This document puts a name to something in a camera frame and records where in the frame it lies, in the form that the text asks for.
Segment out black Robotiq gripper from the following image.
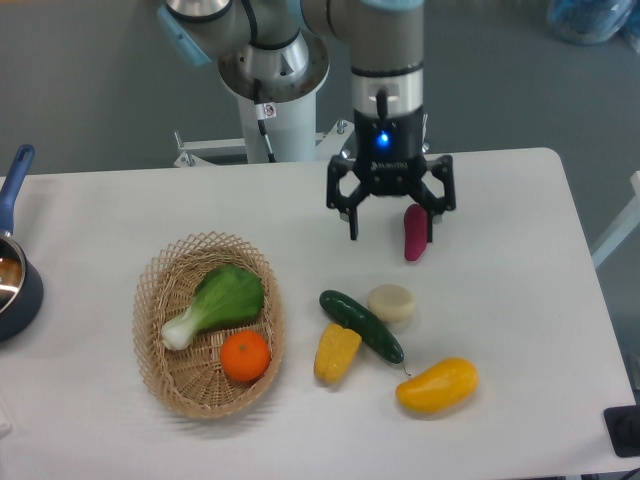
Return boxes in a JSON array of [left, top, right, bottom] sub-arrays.
[[326, 108, 456, 243]]

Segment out yellow mango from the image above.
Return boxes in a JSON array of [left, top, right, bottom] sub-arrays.
[[395, 357, 479, 414]]

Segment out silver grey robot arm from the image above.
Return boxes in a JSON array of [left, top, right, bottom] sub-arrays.
[[157, 1, 456, 241]]

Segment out purple sweet potato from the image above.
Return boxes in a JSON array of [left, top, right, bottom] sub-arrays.
[[403, 204, 429, 262]]

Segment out cream round cake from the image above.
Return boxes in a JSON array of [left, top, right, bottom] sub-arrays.
[[367, 284, 416, 323]]

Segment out dark green cucumber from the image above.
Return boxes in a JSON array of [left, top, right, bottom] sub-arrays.
[[319, 290, 406, 369]]

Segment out yellow bell pepper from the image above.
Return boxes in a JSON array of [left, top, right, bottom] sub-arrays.
[[314, 323, 362, 384]]

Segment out green bok choy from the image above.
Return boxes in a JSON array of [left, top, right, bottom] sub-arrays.
[[161, 264, 265, 351]]

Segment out orange tangerine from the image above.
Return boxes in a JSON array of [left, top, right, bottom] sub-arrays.
[[220, 330, 271, 382]]

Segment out woven wicker basket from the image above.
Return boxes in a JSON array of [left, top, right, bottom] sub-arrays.
[[132, 232, 286, 419]]

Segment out blue plastic bag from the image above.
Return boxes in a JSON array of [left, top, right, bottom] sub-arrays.
[[546, 0, 639, 46]]

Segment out black device at edge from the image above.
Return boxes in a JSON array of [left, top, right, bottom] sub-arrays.
[[603, 405, 639, 458]]

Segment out blue saucepan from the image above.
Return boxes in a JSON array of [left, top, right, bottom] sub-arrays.
[[1, 144, 44, 342]]

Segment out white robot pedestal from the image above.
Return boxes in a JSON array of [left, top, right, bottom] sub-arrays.
[[174, 92, 355, 168]]

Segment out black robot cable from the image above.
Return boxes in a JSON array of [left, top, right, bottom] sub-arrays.
[[251, 78, 278, 164]]

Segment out white frame at right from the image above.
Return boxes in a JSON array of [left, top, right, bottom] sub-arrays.
[[591, 171, 639, 268]]

